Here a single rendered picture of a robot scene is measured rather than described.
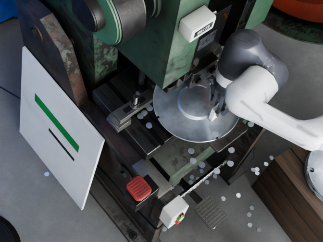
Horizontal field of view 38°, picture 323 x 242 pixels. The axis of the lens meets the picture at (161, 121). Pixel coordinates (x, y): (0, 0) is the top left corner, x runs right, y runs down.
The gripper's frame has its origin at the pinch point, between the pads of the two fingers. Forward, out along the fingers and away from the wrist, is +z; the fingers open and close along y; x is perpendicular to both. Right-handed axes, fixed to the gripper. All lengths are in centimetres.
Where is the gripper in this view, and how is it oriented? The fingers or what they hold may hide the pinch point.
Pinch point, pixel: (215, 112)
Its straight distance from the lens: 147.8
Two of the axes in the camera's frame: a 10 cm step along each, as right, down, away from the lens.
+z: -1.0, 4.6, 8.8
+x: 7.5, -5.5, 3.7
